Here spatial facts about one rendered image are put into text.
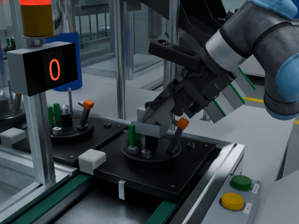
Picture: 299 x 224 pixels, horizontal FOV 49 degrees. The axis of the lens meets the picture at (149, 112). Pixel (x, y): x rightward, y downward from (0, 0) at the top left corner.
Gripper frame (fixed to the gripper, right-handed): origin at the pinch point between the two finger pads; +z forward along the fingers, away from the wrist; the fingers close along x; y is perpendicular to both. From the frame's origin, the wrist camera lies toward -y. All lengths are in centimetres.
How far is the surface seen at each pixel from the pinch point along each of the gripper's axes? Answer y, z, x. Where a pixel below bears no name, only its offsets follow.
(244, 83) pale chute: 10.3, -3.7, 47.6
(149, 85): -20, 48, 87
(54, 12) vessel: -67, 39, 54
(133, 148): 3.8, 5.8, -5.5
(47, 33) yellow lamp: -19.2, -8.6, -19.7
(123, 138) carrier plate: -0.2, 14.0, 3.5
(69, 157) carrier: -4.4, 17.7, -10.7
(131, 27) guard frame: -47, 33, 86
